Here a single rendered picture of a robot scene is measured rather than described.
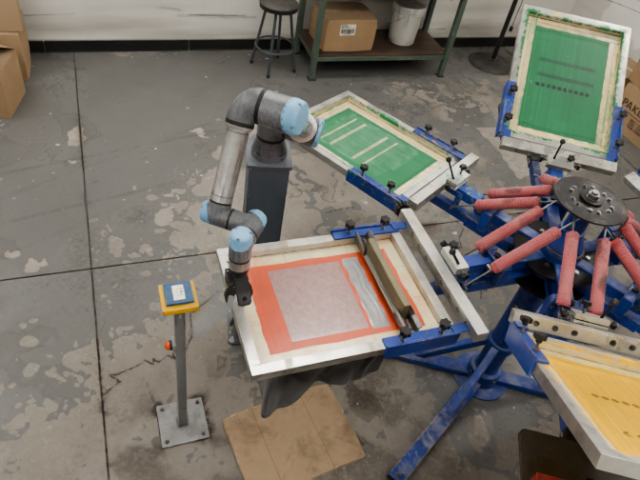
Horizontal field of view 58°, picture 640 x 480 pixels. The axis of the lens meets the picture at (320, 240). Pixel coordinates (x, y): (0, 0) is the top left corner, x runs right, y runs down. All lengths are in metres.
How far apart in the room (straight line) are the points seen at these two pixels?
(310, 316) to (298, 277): 0.19
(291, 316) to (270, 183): 0.60
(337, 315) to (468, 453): 1.26
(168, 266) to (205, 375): 0.79
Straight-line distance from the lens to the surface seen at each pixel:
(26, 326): 3.40
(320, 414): 3.00
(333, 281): 2.27
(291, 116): 1.82
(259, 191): 2.44
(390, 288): 2.19
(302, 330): 2.09
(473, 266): 2.41
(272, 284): 2.22
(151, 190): 4.08
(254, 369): 1.94
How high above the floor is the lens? 2.62
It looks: 44 degrees down
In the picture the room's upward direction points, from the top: 12 degrees clockwise
